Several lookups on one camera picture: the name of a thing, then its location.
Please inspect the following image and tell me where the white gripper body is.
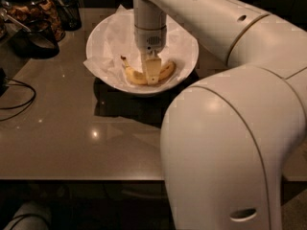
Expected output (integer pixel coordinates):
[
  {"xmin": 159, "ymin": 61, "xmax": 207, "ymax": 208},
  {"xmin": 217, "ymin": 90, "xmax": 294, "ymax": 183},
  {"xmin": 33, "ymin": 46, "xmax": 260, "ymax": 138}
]
[{"xmin": 134, "ymin": 25, "xmax": 167, "ymax": 55}]

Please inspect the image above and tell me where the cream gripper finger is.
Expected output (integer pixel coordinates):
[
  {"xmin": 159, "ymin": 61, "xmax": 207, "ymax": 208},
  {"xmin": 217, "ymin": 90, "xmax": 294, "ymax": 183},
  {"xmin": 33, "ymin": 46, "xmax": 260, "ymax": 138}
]
[{"xmin": 141, "ymin": 54, "xmax": 161, "ymax": 85}]

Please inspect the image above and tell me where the yellow banana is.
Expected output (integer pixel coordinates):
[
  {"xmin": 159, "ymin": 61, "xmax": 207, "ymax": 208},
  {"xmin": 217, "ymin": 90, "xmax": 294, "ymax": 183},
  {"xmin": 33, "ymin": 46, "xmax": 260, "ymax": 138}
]
[{"xmin": 121, "ymin": 56, "xmax": 177, "ymax": 85}]

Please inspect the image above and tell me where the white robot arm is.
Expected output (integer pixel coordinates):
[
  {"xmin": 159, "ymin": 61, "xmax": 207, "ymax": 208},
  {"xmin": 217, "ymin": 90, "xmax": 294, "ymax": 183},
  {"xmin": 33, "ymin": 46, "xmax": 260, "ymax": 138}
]
[{"xmin": 147, "ymin": 0, "xmax": 307, "ymax": 230}]

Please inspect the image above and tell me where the white bowl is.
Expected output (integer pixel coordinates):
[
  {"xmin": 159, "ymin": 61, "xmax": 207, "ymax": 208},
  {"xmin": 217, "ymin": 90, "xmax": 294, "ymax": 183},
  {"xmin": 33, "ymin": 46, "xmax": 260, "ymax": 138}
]
[{"xmin": 85, "ymin": 8, "xmax": 200, "ymax": 98}]

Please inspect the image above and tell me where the white paper liner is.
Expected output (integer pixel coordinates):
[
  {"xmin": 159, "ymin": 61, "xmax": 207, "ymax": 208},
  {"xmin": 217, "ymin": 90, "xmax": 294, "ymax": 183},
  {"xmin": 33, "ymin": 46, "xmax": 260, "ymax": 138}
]
[{"xmin": 83, "ymin": 5, "xmax": 195, "ymax": 93}]

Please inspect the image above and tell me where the black mesh pen holder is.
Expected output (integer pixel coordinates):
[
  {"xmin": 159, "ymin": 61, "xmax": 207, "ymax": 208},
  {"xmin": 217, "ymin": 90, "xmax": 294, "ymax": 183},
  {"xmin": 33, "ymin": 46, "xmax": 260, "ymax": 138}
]
[{"xmin": 57, "ymin": 0, "xmax": 82, "ymax": 31}]

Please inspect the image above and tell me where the black mesh cup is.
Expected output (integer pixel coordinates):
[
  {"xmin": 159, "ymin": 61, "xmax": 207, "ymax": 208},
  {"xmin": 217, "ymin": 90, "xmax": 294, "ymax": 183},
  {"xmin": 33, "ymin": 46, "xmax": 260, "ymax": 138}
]
[{"xmin": 11, "ymin": 20, "xmax": 59, "ymax": 58}]

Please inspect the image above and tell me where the glass jar of snacks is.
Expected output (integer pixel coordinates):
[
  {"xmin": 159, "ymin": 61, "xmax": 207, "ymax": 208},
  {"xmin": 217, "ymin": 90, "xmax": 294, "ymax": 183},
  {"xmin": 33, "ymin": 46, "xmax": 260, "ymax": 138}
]
[{"xmin": 1, "ymin": 0, "xmax": 65, "ymax": 41}]

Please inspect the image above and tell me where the grey cylinder under table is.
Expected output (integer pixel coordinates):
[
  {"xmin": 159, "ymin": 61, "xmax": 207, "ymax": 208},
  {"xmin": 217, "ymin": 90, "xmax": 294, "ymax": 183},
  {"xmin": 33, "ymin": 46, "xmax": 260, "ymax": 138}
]
[{"xmin": 1, "ymin": 201, "xmax": 52, "ymax": 230}]

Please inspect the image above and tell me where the black cable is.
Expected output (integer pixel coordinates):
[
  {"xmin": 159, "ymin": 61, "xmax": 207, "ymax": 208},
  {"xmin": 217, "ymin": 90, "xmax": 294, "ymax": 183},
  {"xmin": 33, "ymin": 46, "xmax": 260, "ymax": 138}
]
[{"xmin": 0, "ymin": 68, "xmax": 37, "ymax": 123}]

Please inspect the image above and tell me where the white spoon handle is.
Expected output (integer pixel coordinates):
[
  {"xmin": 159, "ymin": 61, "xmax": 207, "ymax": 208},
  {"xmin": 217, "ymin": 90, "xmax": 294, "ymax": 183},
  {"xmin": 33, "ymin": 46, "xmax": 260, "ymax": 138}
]
[{"xmin": 0, "ymin": 9, "xmax": 31, "ymax": 33}]

